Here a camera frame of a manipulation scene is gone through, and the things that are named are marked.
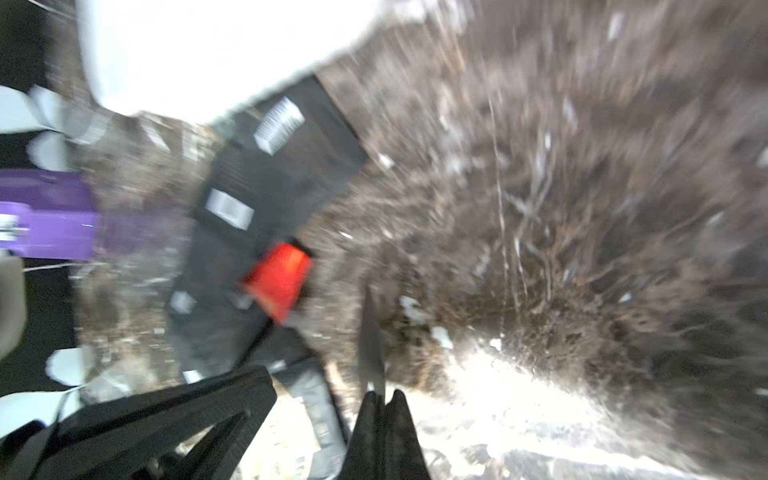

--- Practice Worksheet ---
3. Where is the purple metronome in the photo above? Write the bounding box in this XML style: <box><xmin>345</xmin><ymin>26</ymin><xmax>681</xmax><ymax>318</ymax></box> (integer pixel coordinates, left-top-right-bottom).
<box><xmin>0</xmin><ymin>169</ymin><xmax>181</xmax><ymax>262</ymax></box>

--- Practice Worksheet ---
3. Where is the white storage box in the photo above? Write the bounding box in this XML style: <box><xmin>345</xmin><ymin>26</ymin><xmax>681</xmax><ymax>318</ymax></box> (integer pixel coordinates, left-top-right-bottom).
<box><xmin>75</xmin><ymin>1</ymin><xmax>385</xmax><ymax>124</ymax></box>

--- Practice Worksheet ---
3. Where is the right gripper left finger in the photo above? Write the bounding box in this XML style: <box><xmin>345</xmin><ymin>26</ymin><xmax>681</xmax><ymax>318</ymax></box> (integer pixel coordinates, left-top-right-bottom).
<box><xmin>1</xmin><ymin>366</ymin><xmax>277</xmax><ymax>479</ymax></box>

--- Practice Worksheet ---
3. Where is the small red tea bag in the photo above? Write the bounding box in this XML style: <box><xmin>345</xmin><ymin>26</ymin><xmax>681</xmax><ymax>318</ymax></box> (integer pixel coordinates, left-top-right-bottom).
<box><xmin>242</xmin><ymin>241</ymin><xmax>313</xmax><ymax>326</ymax></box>

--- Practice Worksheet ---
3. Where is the black tea bag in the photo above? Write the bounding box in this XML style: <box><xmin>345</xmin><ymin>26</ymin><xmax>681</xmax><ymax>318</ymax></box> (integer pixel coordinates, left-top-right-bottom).
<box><xmin>263</xmin><ymin>327</ymin><xmax>350</xmax><ymax>479</ymax></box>
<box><xmin>166</xmin><ymin>178</ymin><xmax>292</xmax><ymax>377</ymax></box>
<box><xmin>194</xmin><ymin>76</ymin><xmax>368</xmax><ymax>253</ymax></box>

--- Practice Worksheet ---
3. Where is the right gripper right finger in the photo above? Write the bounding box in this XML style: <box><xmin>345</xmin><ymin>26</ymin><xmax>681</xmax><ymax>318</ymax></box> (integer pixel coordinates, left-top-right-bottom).
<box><xmin>339</xmin><ymin>286</ymin><xmax>430</xmax><ymax>480</ymax></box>

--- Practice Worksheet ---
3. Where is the black tea bag top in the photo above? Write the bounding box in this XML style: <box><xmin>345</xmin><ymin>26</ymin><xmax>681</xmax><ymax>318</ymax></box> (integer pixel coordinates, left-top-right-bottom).
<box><xmin>194</xmin><ymin>76</ymin><xmax>368</xmax><ymax>253</ymax></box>

